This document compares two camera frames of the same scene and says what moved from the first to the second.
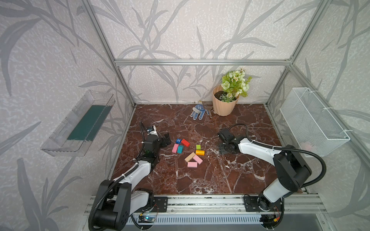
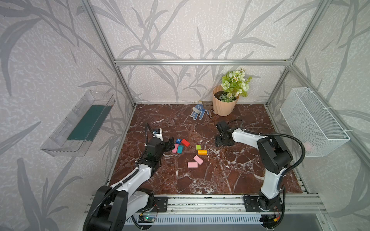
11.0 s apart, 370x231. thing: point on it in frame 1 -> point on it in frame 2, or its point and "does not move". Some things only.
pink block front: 192,164 does not move
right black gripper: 224,147 -> 222,140
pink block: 197,159 does not move
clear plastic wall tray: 75,135 does not move
